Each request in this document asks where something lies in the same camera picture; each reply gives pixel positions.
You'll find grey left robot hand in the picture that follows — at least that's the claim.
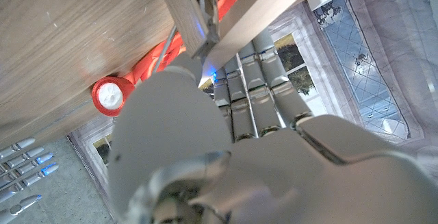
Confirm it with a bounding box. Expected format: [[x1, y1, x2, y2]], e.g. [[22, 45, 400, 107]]
[[107, 28, 438, 224]]

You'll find red satin ribbon roll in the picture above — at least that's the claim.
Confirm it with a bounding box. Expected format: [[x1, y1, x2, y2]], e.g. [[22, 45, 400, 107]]
[[91, 0, 247, 118]]

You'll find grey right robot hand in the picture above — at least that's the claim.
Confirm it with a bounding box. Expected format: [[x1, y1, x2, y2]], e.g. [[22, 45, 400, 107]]
[[0, 136, 60, 224]]

